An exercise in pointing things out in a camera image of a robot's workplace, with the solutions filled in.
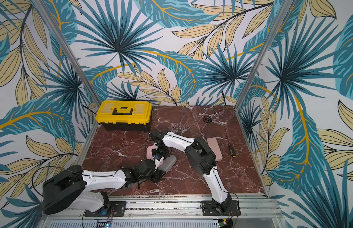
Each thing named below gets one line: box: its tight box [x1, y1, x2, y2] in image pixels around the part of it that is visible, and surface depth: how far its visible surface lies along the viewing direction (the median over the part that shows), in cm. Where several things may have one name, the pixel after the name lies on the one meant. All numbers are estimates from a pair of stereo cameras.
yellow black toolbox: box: [95, 99, 153, 132], surface depth 95 cm
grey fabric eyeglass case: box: [157, 154, 177, 174], surface depth 87 cm
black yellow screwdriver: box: [229, 144, 237, 158], surface depth 95 cm
